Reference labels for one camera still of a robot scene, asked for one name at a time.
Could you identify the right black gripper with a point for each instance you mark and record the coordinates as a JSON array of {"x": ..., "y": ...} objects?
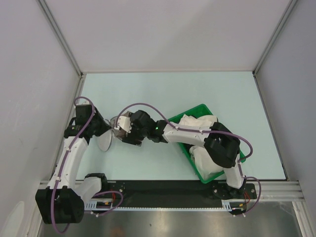
[{"x": 129, "y": 138}]

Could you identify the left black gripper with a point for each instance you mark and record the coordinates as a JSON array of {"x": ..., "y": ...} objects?
[{"x": 104, "y": 126}]

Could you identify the white mesh laundry bag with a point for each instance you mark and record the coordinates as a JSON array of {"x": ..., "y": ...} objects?
[{"x": 105, "y": 140}]

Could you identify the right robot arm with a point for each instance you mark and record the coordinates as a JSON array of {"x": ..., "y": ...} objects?
[{"x": 222, "y": 146}]

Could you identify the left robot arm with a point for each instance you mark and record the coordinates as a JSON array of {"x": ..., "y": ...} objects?
[{"x": 62, "y": 202}]

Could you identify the white bra in basket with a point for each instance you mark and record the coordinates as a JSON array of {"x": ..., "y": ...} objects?
[{"x": 206, "y": 167}]

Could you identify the green plastic basket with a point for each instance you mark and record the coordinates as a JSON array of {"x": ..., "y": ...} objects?
[{"x": 201, "y": 115}]

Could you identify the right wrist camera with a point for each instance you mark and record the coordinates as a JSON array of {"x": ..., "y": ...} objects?
[{"x": 123, "y": 123}]

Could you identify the left aluminium frame post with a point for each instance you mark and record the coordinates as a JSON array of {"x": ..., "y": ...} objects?
[{"x": 59, "y": 35}]

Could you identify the aluminium frame post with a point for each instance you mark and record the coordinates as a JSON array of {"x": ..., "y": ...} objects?
[
  {"x": 277, "y": 31},
  {"x": 59, "y": 35}
]

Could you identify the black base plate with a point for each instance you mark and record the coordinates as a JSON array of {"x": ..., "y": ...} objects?
[{"x": 178, "y": 193}]

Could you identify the light blue cable duct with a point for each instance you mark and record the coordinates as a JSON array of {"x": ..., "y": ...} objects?
[{"x": 99, "y": 205}]

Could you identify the right aluminium frame post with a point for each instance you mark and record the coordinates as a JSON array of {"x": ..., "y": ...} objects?
[{"x": 277, "y": 31}]

